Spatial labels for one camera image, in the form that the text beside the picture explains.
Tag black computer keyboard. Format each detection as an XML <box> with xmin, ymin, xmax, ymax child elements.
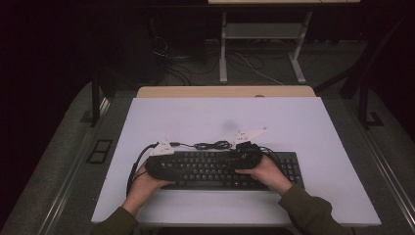
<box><xmin>161</xmin><ymin>150</ymin><xmax>305</xmax><ymax>192</ymax></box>

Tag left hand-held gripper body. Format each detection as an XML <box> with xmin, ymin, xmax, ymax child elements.
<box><xmin>145</xmin><ymin>139</ymin><xmax>179</xmax><ymax>182</ymax></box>

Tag person's right hand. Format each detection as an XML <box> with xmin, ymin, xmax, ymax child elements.
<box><xmin>235</xmin><ymin>155</ymin><xmax>294</xmax><ymax>197</ymax></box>

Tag white board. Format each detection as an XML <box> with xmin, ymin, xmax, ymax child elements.
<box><xmin>91</xmin><ymin>96</ymin><xmax>382</xmax><ymax>227</ymax></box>

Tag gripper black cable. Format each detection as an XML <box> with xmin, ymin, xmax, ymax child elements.
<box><xmin>125</xmin><ymin>142</ymin><xmax>160</xmax><ymax>198</ymax></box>
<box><xmin>258</xmin><ymin>146</ymin><xmax>279</xmax><ymax>165</ymax></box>

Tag black metal stand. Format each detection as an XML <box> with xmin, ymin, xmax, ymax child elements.
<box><xmin>314</xmin><ymin>16</ymin><xmax>409</xmax><ymax>130</ymax></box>
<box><xmin>89</xmin><ymin>65</ymin><xmax>113</xmax><ymax>128</ymax></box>

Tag white floor cable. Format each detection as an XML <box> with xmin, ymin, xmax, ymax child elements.
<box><xmin>234</xmin><ymin>52</ymin><xmax>285</xmax><ymax>86</ymax></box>

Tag white metal desk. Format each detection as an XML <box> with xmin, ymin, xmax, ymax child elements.
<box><xmin>207</xmin><ymin>0</ymin><xmax>361</xmax><ymax>85</ymax></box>

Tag person's left hand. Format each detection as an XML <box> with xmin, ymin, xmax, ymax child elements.
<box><xmin>121</xmin><ymin>162</ymin><xmax>174</xmax><ymax>217</ymax></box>

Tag black floor cables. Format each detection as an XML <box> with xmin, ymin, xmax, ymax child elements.
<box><xmin>152</xmin><ymin>35</ymin><xmax>220</xmax><ymax>86</ymax></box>

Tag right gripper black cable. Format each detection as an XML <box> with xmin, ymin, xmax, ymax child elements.
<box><xmin>258</xmin><ymin>146</ymin><xmax>279</xmax><ymax>165</ymax></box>

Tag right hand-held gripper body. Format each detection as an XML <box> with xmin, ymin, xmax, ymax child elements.
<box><xmin>234</xmin><ymin>127</ymin><xmax>268</xmax><ymax>168</ymax></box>

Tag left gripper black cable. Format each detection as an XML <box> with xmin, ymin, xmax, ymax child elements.
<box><xmin>125</xmin><ymin>142</ymin><xmax>160</xmax><ymax>198</ymax></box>

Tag wooden table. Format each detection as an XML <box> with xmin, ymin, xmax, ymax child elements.
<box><xmin>136</xmin><ymin>85</ymin><xmax>317</xmax><ymax>99</ymax></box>

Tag metal floor rail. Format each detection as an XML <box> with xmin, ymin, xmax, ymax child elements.
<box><xmin>353</xmin><ymin>125</ymin><xmax>415</xmax><ymax>224</ymax></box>
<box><xmin>38</xmin><ymin>130</ymin><xmax>96</xmax><ymax>235</ymax></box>

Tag black keyboard cable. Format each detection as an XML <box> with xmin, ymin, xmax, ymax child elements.
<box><xmin>168</xmin><ymin>140</ymin><xmax>238</xmax><ymax>152</ymax></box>

